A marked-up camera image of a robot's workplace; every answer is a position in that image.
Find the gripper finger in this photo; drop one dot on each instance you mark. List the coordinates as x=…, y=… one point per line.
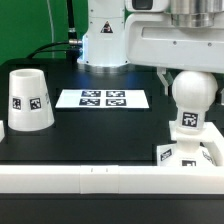
x=219, y=100
x=166, y=79

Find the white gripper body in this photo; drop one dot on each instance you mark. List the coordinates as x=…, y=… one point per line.
x=178, y=34

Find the white lamp bulb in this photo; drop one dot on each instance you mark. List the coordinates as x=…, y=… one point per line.
x=193, y=92

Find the white lamp base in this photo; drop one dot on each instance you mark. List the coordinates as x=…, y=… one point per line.
x=201, y=149

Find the white lamp shade cone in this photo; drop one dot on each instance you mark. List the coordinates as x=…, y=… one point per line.
x=29, y=107

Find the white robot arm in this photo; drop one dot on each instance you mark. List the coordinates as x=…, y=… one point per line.
x=104, y=45

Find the white marker sheet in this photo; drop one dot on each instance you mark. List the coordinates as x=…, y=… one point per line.
x=83, y=98

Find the white front wall bar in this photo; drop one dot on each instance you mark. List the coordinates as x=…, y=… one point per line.
x=110, y=179

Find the white left wall block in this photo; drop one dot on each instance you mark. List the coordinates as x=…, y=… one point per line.
x=2, y=132

